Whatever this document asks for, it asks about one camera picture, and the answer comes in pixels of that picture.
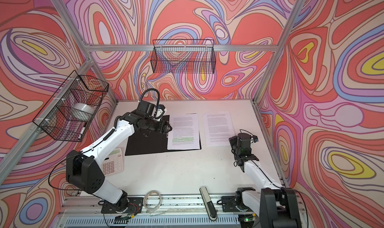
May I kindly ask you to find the printed paper sheets stack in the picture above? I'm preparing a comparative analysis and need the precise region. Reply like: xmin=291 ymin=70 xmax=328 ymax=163
xmin=167 ymin=114 xmax=201 ymax=151

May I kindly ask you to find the white and black file folder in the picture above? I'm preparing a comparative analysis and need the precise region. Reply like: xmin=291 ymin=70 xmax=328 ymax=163
xmin=124 ymin=114 xmax=202 ymax=157

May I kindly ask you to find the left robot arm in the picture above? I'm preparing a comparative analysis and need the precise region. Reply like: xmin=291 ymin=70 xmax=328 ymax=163
xmin=66 ymin=98 xmax=172 ymax=213

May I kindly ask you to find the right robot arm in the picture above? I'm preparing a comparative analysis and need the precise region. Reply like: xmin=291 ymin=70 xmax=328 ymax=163
xmin=229 ymin=133 xmax=302 ymax=228

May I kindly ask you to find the pink white calculator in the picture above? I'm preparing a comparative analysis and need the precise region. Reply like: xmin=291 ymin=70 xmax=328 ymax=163
xmin=101 ymin=148 xmax=124 ymax=176

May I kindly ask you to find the white and black stapler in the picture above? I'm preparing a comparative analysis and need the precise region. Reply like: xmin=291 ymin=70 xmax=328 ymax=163
xmin=200 ymin=186 xmax=218 ymax=222

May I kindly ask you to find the silver tape roll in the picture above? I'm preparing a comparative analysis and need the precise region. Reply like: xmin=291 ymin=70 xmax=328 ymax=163
xmin=71 ymin=103 xmax=95 ymax=115

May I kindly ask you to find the marker pen in basket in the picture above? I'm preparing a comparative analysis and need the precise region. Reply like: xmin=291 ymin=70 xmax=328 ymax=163
xmin=78 ymin=123 xmax=88 ymax=142

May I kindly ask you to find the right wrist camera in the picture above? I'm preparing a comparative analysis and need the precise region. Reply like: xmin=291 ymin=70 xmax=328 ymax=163
xmin=251 ymin=135 xmax=259 ymax=143

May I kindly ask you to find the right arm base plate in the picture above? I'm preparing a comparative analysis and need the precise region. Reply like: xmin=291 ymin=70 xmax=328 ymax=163
xmin=217 ymin=196 xmax=254 ymax=213

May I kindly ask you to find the rear black wire basket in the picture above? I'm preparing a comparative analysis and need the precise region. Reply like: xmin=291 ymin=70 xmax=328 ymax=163
xmin=151 ymin=38 xmax=216 ymax=74

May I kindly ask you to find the black wire basket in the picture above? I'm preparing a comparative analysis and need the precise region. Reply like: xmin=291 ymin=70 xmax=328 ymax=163
xmin=151 ymin=38 xmax=216 ymax=74
xmin=33 ymin=71 xmax=109 ymax=142

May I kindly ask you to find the white coiled cable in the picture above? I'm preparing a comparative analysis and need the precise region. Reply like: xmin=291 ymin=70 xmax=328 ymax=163
xmin=142 ymin=190 xmax=163 ymax=211

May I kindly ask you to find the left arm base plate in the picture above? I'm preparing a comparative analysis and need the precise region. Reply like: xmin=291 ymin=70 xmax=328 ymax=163
xmin=98 ymin=197 xmax=144 ymax=215

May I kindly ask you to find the left black wire basket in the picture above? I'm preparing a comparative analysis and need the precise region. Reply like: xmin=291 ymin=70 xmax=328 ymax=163
xmin=33 ymin=71 xmax=109 ymax=142

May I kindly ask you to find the aluminium frame rail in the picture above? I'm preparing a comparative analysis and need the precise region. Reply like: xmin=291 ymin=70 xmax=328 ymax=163
xmin=53 ymin=194 xmax=260 ymax=228

